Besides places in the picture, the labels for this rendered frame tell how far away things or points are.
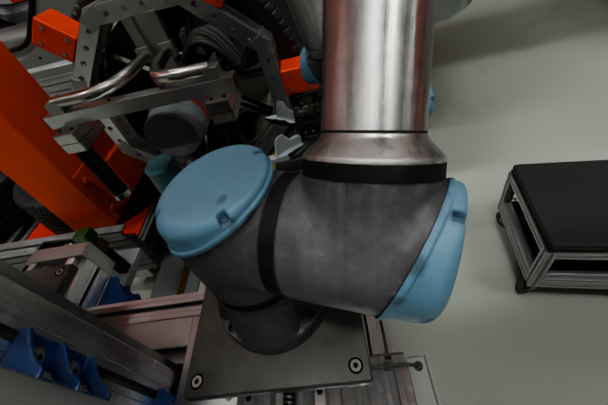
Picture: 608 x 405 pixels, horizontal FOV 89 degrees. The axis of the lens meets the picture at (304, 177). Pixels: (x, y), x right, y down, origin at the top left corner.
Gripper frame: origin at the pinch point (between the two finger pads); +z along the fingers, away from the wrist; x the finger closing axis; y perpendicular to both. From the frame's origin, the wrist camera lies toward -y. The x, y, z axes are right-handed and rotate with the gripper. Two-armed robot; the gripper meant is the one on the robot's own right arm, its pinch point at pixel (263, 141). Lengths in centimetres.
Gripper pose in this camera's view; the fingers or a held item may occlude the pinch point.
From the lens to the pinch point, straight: 69.0
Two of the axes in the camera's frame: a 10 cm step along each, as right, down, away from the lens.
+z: -9.7, 1.8, 1.4
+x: 0.4, 7.2, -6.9
